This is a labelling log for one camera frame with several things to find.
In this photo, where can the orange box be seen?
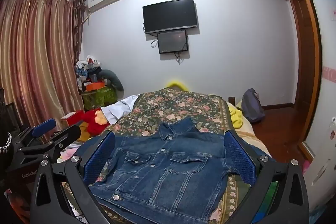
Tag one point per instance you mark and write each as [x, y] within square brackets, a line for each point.
[95, 86]

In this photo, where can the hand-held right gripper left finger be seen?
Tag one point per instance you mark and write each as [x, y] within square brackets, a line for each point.
[99, 155]

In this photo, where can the black wall television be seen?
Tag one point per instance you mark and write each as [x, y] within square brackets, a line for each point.
[170, 15]

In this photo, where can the pink wall border sticker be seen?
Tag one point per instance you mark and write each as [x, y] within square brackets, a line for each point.
[329, 72]

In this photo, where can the stack of printed papers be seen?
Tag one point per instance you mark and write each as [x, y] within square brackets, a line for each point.
[74, 211]

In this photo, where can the grey plush cushion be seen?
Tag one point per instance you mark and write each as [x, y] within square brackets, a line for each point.
[115, 79]

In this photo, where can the yellow fuzzy object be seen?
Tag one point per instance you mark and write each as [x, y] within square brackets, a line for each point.
[176, 83]

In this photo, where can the white pillow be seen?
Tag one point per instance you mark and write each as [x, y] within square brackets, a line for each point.
[118, 108]

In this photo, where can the green box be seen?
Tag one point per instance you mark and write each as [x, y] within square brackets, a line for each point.
[98, 98]

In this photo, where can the red white box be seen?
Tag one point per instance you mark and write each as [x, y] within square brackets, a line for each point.
[71, 116]

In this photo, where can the red plush toy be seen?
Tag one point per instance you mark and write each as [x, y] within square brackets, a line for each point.
[90, 124]

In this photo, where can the blue denim jacket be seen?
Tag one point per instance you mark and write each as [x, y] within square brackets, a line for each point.
[168, 169]

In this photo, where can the crumpled yellow cloth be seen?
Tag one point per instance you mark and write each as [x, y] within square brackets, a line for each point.
[236, 116]

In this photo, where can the pile of clothes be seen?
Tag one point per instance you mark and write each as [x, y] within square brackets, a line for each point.
[86, 69]

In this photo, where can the striped pink gold curtain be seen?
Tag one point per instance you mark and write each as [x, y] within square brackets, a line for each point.
[39, 56]

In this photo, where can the floral green blanket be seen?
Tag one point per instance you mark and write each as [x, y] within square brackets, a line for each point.
[178, 106]

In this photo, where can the wooden door frame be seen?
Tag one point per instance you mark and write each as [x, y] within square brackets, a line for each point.
[312, 56]

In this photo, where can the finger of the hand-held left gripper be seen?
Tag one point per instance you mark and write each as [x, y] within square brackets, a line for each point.
[43, 127]
[65, 136]

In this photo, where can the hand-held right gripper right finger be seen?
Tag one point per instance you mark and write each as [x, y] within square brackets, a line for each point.
[239, 158]

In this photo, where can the bed with yellow sheet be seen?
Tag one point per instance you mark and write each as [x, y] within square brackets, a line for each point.
[253, 132]

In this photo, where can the wooden nightstand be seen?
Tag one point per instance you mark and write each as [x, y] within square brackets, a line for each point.
[85, 133]

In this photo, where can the grey purple backpack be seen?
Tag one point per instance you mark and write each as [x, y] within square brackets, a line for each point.
[252, 106]

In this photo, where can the small black wall monitor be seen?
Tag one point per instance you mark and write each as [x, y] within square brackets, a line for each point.
[172, 41]

